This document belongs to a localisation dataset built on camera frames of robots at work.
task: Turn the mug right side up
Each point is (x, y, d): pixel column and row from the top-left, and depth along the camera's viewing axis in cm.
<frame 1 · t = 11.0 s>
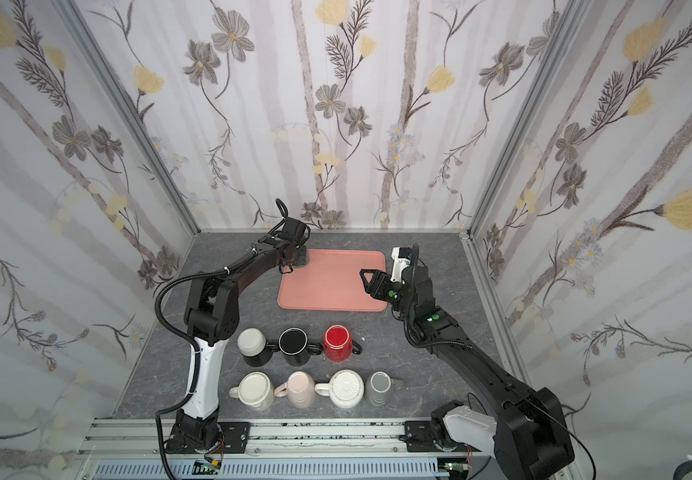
left hand: (293, 248, 103), fingers closed
right hand: (362, 267, 76), fingers open
black mug: (293, 343, 83), point 9 cm above the table
red mug black handle: (339, 343, 84), point 9 cm above the table
cream mug upside down: (255, 389, 76), point 8 cm above the table
pink mug upside down: (299, 389, 75), point 10 cm above the table
white ribbed mug upside down: (345, 388, 76), point 8 cm above the table
small grey mug white inside: (380, 386, 75), point 10 cm above the table

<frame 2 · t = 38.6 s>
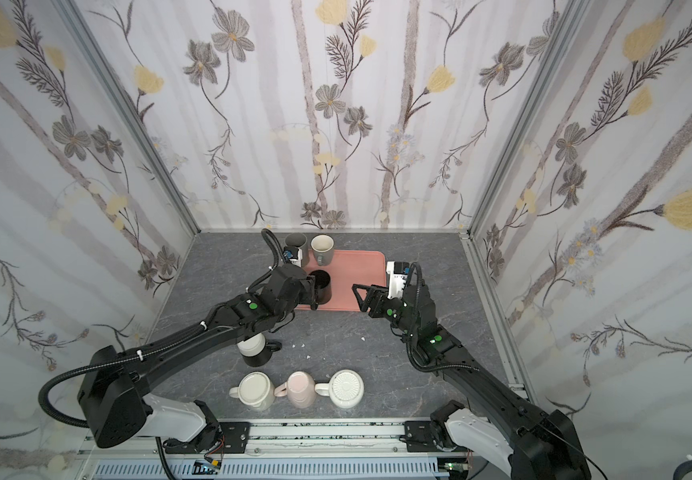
left hand: (305, 272, 81), fingers open
right hand: (355, 283, 74), fingers open
black mug: (328, 289, 99), point 5 cm above the table
small grey mug white inside: (323, 246, 110), point 7 cm above the table
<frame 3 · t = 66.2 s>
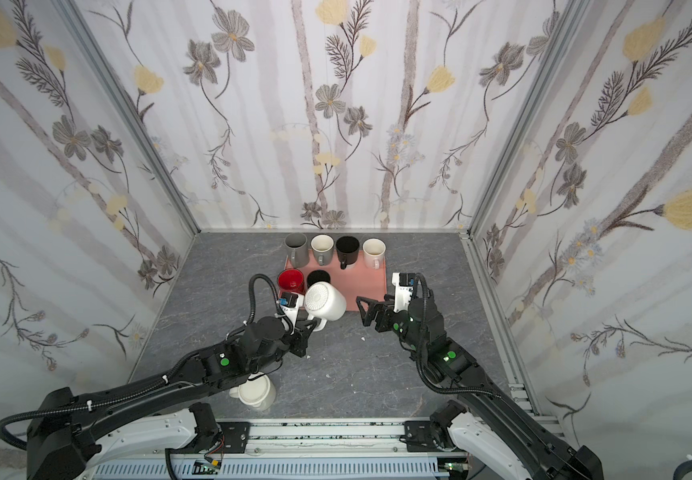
left hand: (311, 317, 75), fingers closed
right hand: (365, 294, 72), fingers open
pink mug upside down: (374, 253, 104), point 10 cm above the table
white ribbed mug upside down: (324, 302, 74), point 24 cm above the table
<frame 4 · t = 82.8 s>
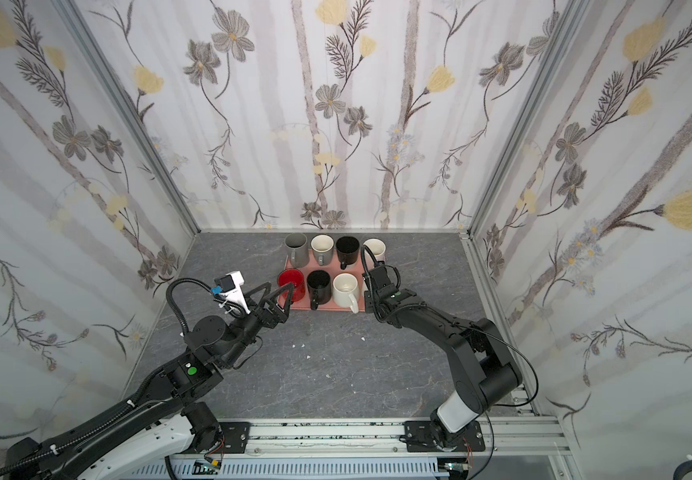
left hand: (276, 279, 67), fingers open
right hand: (370, 288, 91), fingers closed
white ribbed mug upside down: (345, 291, 99), point 5 cm above the table
